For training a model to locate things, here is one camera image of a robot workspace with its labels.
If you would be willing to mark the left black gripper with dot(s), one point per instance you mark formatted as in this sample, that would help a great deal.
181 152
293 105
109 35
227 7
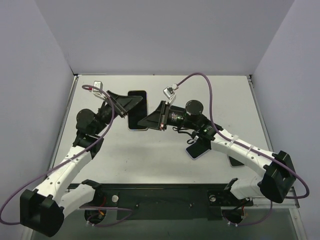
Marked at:
116 104

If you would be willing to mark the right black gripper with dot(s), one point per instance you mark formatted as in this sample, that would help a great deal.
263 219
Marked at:
163 115

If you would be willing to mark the beige phone case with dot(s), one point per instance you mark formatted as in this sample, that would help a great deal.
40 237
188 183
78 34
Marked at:
147 100

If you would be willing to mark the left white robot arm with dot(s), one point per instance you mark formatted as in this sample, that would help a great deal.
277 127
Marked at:
45 208

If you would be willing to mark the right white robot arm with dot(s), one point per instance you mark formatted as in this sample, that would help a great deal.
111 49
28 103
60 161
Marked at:
274 171

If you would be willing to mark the phone in lavender case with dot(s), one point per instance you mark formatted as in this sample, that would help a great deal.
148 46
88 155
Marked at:
198 148

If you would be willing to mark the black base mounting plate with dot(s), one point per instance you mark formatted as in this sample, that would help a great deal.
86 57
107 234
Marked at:
165 202

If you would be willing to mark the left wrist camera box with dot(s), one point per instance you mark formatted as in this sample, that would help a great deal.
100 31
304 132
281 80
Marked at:
98 86

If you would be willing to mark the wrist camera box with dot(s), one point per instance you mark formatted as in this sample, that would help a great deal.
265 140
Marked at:
98 86
170 93

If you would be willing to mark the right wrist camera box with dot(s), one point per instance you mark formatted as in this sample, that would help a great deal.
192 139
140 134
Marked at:
170 93

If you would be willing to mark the aluminium frame rail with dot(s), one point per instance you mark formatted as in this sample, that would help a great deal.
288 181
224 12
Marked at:
63 124

